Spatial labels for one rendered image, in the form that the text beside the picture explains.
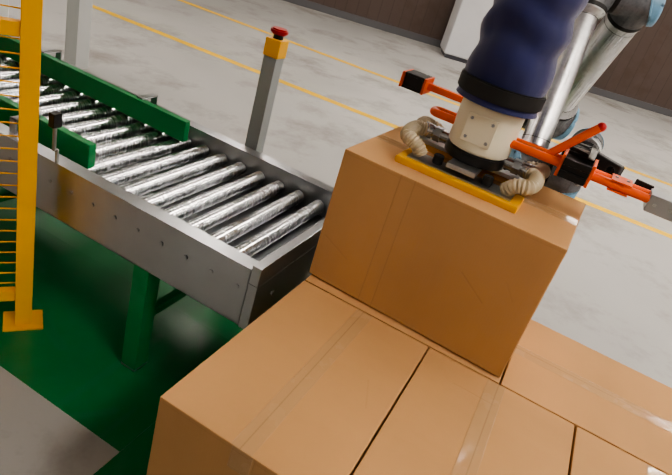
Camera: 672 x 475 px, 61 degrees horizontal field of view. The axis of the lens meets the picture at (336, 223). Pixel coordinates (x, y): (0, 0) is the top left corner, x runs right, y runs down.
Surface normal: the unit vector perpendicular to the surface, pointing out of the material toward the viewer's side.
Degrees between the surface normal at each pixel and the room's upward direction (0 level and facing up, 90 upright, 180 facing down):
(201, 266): 90
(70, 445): 0
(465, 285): 90
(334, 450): 0
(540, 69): 75
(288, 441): 0
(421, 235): 90
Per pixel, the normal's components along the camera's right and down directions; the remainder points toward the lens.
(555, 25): 0.47, 0.19
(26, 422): 0.26, -0.85
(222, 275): -0.44, 0.31
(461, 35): -0.06, 0.45
